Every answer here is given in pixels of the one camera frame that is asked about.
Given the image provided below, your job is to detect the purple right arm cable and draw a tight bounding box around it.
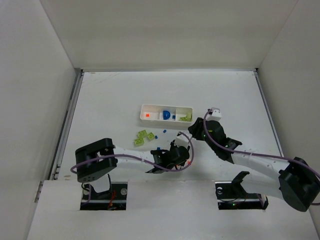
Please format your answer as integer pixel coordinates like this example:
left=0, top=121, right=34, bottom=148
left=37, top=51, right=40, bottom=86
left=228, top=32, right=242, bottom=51
left=202, top=109, right=320, bottom=206

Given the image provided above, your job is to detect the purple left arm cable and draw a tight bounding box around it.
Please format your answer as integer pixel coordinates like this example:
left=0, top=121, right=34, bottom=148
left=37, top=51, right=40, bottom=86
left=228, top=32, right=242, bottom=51
left=70, top=131, right=195, bottom=203

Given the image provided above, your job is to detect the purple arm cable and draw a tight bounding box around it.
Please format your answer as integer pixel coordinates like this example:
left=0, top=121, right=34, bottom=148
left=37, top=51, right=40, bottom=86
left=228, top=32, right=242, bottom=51
left=202, top=109, right=320, bottom=206
left=70, top=131, right=195, bottom=203

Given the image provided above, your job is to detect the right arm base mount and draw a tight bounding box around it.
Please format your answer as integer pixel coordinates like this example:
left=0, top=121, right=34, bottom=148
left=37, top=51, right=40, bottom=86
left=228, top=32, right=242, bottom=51
left=215, top=171, right=269, bottom=210

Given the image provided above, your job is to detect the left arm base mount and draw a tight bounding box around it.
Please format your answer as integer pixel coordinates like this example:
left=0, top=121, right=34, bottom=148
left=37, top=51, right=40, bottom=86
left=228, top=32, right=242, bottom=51
left=79, top=175, right=128, bottom=211

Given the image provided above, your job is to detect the white three-compartment tray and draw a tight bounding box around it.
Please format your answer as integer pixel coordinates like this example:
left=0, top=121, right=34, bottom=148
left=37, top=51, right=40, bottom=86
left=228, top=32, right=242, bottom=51
left=140, top=104, right=193, bottom=128

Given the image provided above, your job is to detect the green 2x2 lego brick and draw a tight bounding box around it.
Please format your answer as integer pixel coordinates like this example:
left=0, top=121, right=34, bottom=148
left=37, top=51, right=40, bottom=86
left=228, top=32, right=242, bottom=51
left=179, top=116, right=189, bottom=122
left=147, top=132, right=156, bottom=141

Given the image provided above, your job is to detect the blue round lego piece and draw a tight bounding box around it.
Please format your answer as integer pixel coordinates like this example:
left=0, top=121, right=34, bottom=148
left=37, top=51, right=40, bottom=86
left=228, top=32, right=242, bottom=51
left=162, top=110, right=171, bottom=120

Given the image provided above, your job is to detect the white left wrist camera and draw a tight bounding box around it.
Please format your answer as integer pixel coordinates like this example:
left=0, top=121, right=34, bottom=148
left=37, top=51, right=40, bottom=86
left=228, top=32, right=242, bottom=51
left=173, top=131, right=193, bottom=150

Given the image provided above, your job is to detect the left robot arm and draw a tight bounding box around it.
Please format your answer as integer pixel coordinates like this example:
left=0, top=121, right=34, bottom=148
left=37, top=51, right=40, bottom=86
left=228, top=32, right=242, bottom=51
left=70, top=135, right=195, bottom=193

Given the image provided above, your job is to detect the green 2x3 lego brick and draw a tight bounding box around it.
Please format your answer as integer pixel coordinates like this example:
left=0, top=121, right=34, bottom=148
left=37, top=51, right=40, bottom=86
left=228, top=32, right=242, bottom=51
left=134, top=138, right=145, bottom=146
left=137, top=129, right=148, bottom=138

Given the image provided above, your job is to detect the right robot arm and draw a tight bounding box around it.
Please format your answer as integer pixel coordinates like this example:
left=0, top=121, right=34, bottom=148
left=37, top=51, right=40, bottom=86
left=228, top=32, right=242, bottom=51
left=188, top=117, right=320, bottom=212

